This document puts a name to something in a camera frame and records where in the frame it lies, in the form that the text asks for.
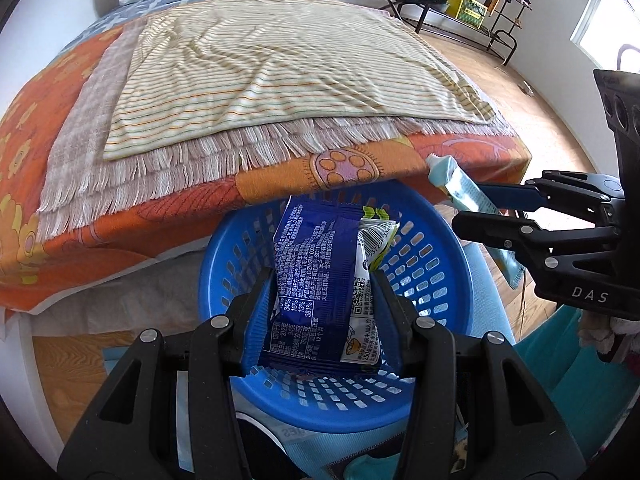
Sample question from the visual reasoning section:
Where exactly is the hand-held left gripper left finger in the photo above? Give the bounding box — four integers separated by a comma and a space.
57, 272, 276, 480

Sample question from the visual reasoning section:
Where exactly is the blue plastic basket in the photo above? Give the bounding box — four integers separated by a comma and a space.
198, 179, 473, 433

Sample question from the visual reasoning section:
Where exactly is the window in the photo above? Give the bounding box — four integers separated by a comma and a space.
570, 0, 640, 61

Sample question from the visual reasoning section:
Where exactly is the grey fringed blanket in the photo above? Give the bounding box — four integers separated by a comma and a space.
37, 7, 518, 241

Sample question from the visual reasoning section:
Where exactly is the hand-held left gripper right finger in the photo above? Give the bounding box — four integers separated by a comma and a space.
370, 270, 586, 480

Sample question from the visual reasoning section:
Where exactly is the blue snack packet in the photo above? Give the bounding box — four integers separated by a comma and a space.
259, 197, 401, 378

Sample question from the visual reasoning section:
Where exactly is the white and green packet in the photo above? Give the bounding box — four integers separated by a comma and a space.
340, 205, 401, 366

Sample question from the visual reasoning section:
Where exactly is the orange floral bedspread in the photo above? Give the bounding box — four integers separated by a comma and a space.
0, 25, 532, 313

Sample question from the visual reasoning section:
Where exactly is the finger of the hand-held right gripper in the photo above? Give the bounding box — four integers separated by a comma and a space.
451, 209, 622, 285
476, 170, 623, 226

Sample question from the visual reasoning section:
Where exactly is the striped cream blanket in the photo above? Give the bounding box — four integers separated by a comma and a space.
102, 0, 496, 162

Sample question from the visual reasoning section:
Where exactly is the light blue cloth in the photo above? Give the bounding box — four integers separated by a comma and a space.
235, 250, 506, 480

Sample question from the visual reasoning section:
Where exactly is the pale teal toothpaste tube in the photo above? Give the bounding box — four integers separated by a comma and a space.
425, 154, 526, 288

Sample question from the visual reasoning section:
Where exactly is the white mattress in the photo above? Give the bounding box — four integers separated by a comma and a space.
0, 240, 211, 456

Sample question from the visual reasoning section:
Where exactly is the black metal rack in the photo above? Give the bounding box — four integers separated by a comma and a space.
400, 0, 546, 66

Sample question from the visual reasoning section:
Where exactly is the teal cloth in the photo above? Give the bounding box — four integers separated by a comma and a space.
515, 305, 621, 411

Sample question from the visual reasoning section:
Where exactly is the yellow box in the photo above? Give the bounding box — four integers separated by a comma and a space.
445, 0, 487, 28

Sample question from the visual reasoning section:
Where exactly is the pale fuzzy cloth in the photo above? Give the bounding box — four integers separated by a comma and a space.
577, 310, 640, 366

